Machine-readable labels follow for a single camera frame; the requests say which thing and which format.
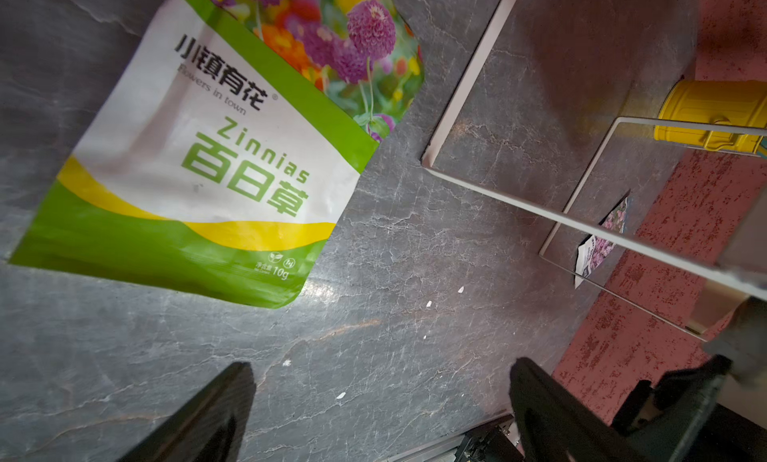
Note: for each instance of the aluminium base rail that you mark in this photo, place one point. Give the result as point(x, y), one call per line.
point(495, 439)

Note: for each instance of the green white seed bag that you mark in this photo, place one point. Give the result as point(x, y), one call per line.
point(233, 142)

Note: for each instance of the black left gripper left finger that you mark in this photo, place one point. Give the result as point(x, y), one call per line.
point(209, 427)

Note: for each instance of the yellow pen cup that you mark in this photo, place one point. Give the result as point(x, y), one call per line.
point(722, 103)

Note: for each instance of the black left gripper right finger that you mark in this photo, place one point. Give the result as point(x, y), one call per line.
point(555, 426)

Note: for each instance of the white wooden two-tier shelf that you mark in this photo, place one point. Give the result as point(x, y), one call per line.
point(735, 279)

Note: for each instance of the pink flower seed bag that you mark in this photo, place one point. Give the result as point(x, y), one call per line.
point(593, 251)

